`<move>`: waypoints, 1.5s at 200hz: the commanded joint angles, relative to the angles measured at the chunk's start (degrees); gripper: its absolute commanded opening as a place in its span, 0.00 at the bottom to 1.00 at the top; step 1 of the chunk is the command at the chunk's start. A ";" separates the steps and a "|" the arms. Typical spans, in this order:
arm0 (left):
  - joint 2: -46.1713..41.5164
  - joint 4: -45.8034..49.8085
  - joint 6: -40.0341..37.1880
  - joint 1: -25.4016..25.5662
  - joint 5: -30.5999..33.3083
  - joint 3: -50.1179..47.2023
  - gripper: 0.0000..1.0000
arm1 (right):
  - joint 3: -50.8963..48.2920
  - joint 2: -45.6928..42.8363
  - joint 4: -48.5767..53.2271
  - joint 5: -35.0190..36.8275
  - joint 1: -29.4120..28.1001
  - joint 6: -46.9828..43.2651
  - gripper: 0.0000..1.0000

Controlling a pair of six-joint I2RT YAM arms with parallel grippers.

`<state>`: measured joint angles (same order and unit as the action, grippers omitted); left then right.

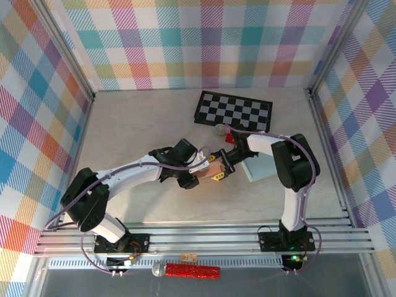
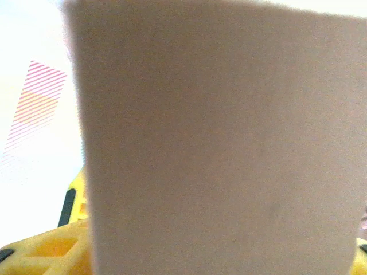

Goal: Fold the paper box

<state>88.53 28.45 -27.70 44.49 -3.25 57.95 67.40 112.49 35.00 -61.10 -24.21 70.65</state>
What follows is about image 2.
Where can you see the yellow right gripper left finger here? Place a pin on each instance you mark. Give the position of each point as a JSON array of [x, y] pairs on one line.
[[51, 252]]

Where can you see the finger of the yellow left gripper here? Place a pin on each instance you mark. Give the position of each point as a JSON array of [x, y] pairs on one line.
[[77, 200]]

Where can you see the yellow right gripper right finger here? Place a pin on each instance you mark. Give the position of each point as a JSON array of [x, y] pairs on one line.
[[362, 257]]

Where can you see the brown paper box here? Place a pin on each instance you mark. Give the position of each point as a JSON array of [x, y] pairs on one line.
[[215, 143]]

